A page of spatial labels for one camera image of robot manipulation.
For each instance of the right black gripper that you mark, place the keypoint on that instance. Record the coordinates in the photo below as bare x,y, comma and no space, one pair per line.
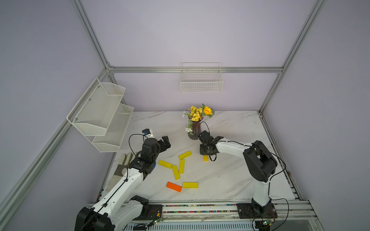
202,151

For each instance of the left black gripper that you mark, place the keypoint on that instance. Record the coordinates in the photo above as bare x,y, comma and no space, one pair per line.
163,147

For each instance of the yellow block top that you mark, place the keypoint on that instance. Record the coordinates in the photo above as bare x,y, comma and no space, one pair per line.
185,155

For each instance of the yellow block bottom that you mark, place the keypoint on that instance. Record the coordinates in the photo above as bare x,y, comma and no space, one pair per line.
190,185

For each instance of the orange block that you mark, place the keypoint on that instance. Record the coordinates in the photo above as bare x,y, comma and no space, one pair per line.
174,187

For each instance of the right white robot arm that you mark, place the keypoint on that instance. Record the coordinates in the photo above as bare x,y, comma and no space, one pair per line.
260,162

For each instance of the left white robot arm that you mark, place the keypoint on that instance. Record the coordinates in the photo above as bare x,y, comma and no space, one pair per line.
107,214

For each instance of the dark ribbed vase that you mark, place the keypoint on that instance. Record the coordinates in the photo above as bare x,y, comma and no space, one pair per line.
195,130

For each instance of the yellow flower bouquet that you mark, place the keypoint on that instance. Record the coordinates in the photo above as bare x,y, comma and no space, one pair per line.
197,114

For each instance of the lower white mesh shelf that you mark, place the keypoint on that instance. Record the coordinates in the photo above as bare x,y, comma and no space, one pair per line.
112,140

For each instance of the white mesh shelf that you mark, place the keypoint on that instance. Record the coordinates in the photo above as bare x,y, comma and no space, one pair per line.
93,114
112,140

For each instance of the upper white mesh shelf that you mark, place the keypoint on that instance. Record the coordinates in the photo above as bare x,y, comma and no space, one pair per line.
93,114

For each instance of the blue spatula wooden handle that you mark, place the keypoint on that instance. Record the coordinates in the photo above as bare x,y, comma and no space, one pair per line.
152,167

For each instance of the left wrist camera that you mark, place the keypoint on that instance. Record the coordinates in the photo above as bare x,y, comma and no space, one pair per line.
147,133

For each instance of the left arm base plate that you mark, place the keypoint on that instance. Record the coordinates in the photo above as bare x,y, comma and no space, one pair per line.
151,212

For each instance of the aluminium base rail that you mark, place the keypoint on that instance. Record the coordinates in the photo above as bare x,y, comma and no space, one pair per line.
222,216

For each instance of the white wire wall basket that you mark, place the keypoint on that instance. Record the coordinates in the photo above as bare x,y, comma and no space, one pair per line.
201,77

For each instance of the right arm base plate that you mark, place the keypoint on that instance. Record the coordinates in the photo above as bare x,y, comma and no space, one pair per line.
251,210

